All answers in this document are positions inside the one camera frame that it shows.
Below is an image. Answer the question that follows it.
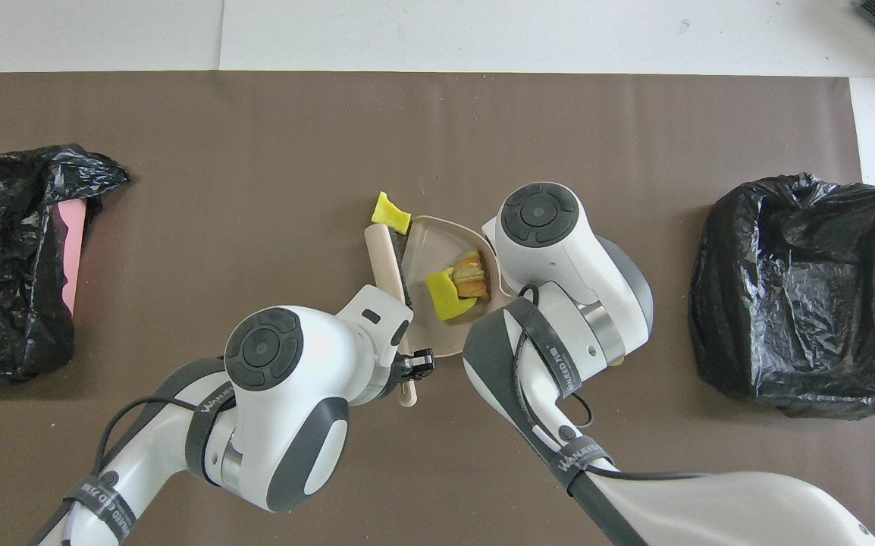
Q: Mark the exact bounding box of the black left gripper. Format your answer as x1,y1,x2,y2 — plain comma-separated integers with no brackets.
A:
386,347,437,398

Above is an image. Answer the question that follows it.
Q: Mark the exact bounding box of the yellow sponge piece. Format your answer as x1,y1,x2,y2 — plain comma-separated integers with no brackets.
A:
371,191,412,235
425,268,478,322

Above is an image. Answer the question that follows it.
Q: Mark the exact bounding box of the beige plastic dustpan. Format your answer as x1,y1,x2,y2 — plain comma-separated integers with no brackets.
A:
398,215,518,359

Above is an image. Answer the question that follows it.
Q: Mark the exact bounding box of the beige hand brush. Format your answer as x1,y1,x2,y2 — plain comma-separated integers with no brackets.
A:
363,224,417,409

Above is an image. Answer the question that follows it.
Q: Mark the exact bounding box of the black plastic trash bag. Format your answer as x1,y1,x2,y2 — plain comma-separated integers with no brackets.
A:
689,173,875,419
0,144,132,381

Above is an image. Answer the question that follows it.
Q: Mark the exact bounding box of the pink plastic bin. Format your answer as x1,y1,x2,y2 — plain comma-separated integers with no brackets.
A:
57,199,88,315

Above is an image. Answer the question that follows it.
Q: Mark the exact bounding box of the brown paper table mat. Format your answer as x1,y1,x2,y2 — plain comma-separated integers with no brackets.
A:
0,71,875,546

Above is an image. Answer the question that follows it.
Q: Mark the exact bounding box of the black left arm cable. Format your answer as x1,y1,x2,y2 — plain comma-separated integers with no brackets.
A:
32,356,237,546

